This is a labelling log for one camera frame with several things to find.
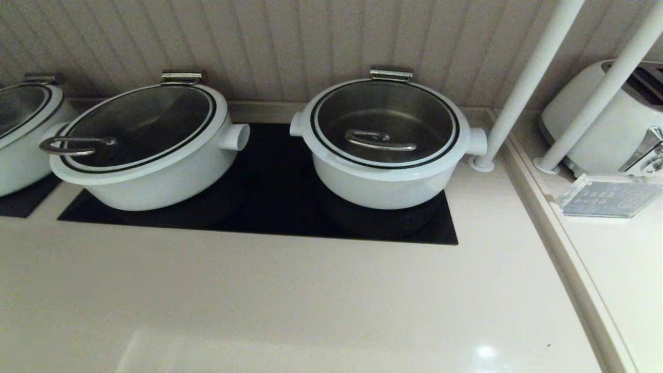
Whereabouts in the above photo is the clear acrylic sign holder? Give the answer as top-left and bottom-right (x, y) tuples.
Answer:
(555, 174), (663, 219)

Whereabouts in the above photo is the glass lid with ring handle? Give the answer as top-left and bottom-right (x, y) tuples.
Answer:
(40, 83), (228, 185)

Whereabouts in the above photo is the small black induction cooktop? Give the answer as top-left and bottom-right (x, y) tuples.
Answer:
(0, 174), (63, 218)

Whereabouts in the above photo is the white toaster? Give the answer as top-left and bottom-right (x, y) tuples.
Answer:
(539, 60), (663, 177)

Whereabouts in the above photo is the wide white pot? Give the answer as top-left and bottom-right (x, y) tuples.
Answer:
(0, 83), (78, 197)
(49, 83), (251, 212)

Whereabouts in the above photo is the white pot with steel interior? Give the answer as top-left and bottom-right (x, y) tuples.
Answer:
(289, 78), (488, 210)

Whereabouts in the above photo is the glass lid with looped handle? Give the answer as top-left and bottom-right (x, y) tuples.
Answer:
(300, 79), (472, 180)

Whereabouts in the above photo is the large black induction cooktop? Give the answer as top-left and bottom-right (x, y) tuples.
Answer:
(58, 123), (458, 245)

